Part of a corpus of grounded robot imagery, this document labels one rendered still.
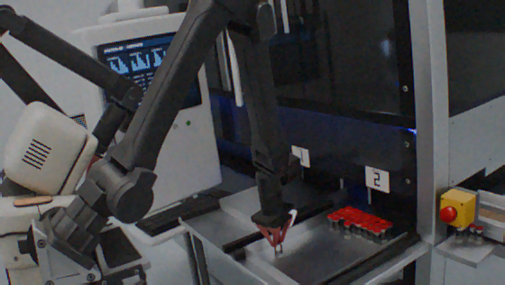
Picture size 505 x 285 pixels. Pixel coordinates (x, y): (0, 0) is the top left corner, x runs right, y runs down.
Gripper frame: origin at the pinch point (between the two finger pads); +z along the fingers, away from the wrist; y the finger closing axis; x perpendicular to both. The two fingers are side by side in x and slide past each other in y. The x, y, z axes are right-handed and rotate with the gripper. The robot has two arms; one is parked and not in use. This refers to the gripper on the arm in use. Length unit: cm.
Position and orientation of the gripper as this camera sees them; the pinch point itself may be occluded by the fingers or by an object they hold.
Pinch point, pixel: (277, 241)
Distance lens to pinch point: 115.3
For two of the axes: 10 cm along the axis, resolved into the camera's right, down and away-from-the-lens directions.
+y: 6.6, -3.3, 6.7
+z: 1.5, 9.4, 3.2
